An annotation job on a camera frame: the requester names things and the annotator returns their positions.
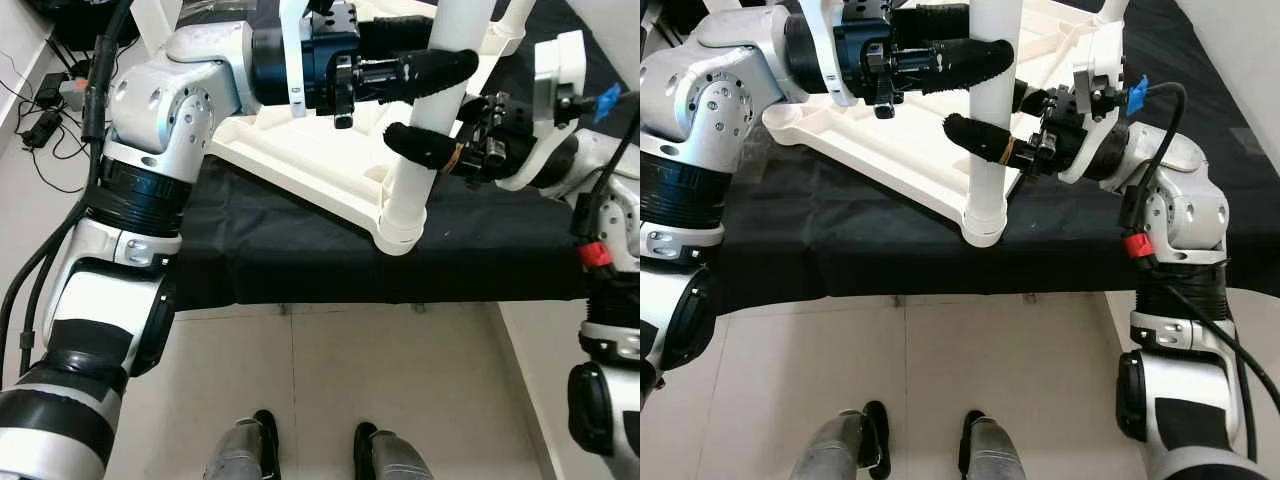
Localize white plastic table top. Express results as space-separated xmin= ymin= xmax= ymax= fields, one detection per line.
xmin=760 ymin=0 xmax=1128 ymax=249
xmin=130 ymin=0 xmax=541 ymax=256

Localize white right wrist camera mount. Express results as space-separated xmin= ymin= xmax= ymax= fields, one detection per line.
xmin=495 ymin=30 xmax=591 ymax=193
xmin=1058 ymin=45 xmax=1128 ymax=187

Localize grey electronic box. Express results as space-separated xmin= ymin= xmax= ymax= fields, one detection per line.
xmin=58 ymin=75 xmax=93 ymax=111

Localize black floor cable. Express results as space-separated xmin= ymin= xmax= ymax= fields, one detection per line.
xmin=0 ymin=50 xmax=93 ymax=197

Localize black power adapter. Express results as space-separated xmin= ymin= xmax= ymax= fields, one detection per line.
xmin=20 ymin=110 xmax=63 ymax=151

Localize grey robot right leg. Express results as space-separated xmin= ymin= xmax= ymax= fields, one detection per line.
xmin=957 ymin=409 xmax=1031 ymax=480
xmin=352 ymin=420 xmax=437 ymax=480

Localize grey robot left leg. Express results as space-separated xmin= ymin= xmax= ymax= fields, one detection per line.
xmin=203 ymin=408 xmax=283 ymax=480
xmin=788 ymin=402 xmax=891 ymax=480

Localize grey robot leg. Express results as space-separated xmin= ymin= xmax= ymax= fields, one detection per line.
xmin=352 ymin=420 xmax=437 ymax=480
xmin=957 ymin=409 xmax=1031 ymax=480
xmin=788 ymin=402 xmax=891 ymax=480
xmin=203 ymin=408 xmax=283 ymax=480

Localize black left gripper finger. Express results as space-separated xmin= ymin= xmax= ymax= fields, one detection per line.
xmin=398 ymin=48 xmax=481 ymax=101
xmin=358 ymin=14 xmax=439 ymax=59
xmin=893 ymin=3 xmax=976 ymax=49
xmin=920 ymin=38 xmax=1021 ymax=98

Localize black duffel bag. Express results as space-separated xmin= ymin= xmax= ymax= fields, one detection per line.
xmin=25 ymin=0 xmax=141 ymax=51

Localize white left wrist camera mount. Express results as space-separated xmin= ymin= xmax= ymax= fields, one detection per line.
xmin=278 ymin=0 xmax=313 ymax=119
xmin=806 ymin=0 xmax=861 ymax=107

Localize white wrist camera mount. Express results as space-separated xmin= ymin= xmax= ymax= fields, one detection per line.
xmin=806 ymin=0 xmax=861 ymax=107
xmin=495 ymin=30 xmax=591 ymax=193
xmin=1058 ymin=45 xmax=1128 ymax=187
xmin=278 ymin=0 xmax=313 ymax=119

